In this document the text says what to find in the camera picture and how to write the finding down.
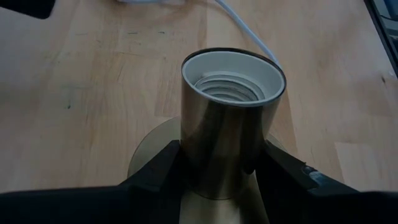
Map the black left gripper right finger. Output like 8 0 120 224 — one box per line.
254 139 398 224

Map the black aluminium table frame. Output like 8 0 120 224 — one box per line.
363 0 398 77

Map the brass lamp socket base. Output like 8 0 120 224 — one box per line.
127 47 287 224

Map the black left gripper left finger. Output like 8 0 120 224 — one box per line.
0 139 182 224

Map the white lamp cable with switch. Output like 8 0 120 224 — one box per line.
116 0 282 69

